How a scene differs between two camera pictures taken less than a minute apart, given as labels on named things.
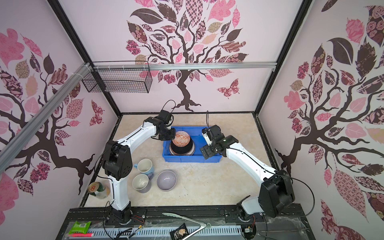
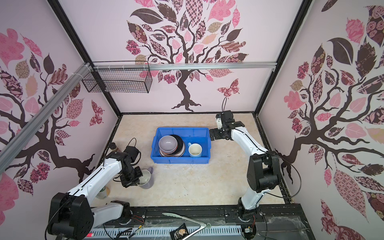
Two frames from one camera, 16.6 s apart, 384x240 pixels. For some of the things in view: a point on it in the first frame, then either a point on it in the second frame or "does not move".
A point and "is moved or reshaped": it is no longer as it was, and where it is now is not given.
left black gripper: x=171 y=137 → x=133 y=182
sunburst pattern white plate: x=190 y=153 → x=177 y=155
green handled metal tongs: x=203 y=225 does not move
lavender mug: x=142 y=182 is moved or reshaped
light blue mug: x=145 y=166 → x=194 y=150
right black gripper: x=209 y=152 → x=217 y=136
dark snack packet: x=179 y=233 does not move
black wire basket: x=119 y=77 does not move
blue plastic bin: x=196 y=135 is moved or reshaped
